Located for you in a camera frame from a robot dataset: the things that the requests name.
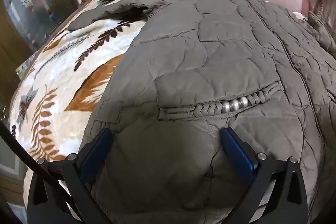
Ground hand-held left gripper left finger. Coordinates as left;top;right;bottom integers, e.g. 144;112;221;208
28;128;114;224

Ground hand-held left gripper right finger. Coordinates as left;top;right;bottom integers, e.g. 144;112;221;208
220;127;308;224

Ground olive quilted hooded jacket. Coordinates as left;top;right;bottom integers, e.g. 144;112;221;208
70;0;336;224

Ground cream leaf-print blanket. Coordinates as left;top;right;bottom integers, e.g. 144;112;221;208
9;0;184;188

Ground wooden cabinet with glass door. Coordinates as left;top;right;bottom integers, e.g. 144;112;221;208
0;0;80;114

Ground striped floral sofa cushion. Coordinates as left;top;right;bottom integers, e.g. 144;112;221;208
307;0;336;30

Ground black cable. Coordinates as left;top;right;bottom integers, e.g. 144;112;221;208
0;124;76;214

